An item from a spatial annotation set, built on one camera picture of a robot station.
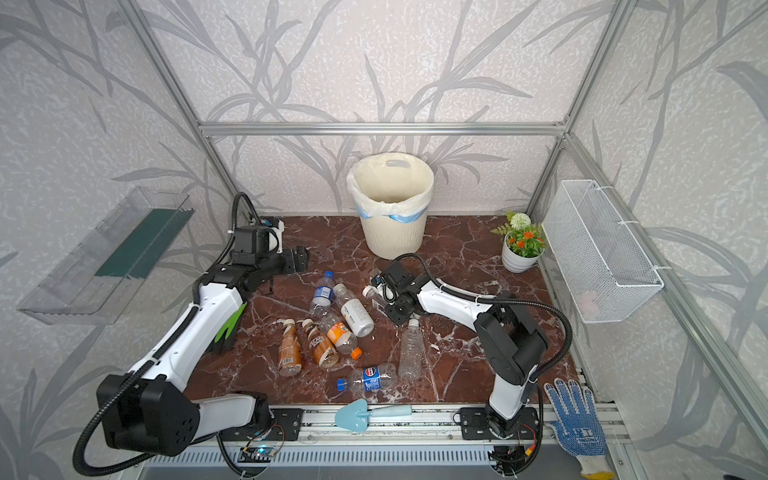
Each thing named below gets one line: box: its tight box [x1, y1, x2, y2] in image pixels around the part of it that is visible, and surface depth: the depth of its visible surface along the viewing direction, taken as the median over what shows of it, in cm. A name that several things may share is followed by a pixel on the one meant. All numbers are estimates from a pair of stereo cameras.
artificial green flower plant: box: [490, 211, 547, 258], surface depth 98 cm
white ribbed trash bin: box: [347, 152, 435, 261], surface depth 98 cm
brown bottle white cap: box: [279, 319, 302, 377], surface depth 84 cm
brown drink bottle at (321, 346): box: [302, 318, 340, 369], surface depth 84 cm
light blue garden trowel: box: [334, 399, 413, 433], surface depth 77 cm
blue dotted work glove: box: [544, 378, 614, 480], surface depth 74 cm
